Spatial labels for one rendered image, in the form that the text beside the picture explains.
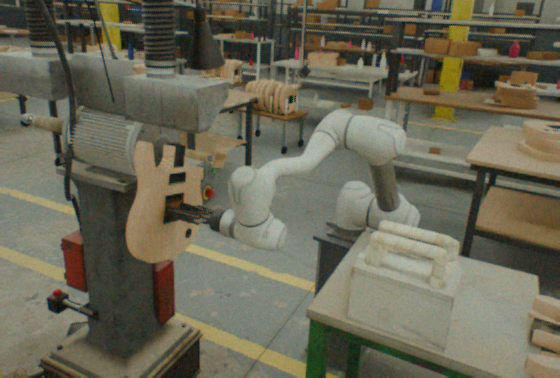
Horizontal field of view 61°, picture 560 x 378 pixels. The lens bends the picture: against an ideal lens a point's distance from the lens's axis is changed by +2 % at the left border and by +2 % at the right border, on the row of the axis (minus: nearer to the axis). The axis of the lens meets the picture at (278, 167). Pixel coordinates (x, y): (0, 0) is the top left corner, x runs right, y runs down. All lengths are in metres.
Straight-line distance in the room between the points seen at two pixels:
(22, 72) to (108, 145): 0.43
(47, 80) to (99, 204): 0.50
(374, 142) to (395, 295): 0.58
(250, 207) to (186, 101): 0.40
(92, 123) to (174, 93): 0.48
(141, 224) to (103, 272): 0.63
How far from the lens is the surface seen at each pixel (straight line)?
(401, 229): 1.36
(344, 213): 2.27
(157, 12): 1.56
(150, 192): 1.52
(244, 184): 1.29
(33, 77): 1.98
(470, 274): 1.78
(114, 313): 2.20
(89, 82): 1.87
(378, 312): 1.39
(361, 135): 1.70
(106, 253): 2.06
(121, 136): 1.77
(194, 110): 1.47
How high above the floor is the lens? 1.79
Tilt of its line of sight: 20 degrees down
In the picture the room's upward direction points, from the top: 3 degrees clockwise
